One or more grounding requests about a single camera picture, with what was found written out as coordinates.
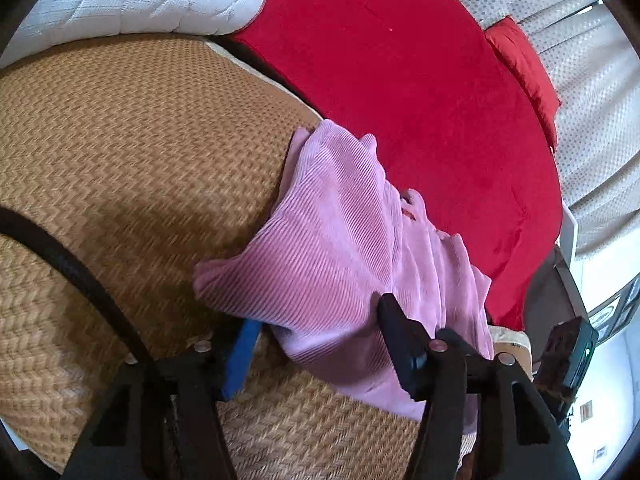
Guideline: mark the red pillow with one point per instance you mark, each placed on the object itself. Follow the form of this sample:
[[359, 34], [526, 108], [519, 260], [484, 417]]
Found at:
[[525, 70]]

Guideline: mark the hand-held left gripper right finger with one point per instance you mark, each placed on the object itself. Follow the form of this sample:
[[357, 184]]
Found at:
[[400, 340]]

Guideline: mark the woven bamboo mat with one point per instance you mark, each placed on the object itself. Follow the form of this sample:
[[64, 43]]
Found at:
[[125, 150]]

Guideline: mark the red blanket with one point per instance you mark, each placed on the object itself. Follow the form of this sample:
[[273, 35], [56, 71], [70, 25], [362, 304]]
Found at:
[[410, 90]]

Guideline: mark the white board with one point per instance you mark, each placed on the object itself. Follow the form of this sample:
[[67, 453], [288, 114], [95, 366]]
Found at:
[[569, 230]]

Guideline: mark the dotted beige curtain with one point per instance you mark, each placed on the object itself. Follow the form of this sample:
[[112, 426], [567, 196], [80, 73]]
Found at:
[[595, 110]]

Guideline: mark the white quilted pad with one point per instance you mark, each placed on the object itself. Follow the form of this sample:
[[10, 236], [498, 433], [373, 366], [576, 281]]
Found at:
[[140, 0]]

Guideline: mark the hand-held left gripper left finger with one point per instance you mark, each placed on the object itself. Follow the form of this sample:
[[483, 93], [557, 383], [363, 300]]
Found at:
[[242, 360]]

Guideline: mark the pink fleece jacket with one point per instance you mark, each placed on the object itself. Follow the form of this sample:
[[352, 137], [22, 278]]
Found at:
[[340, 250]]

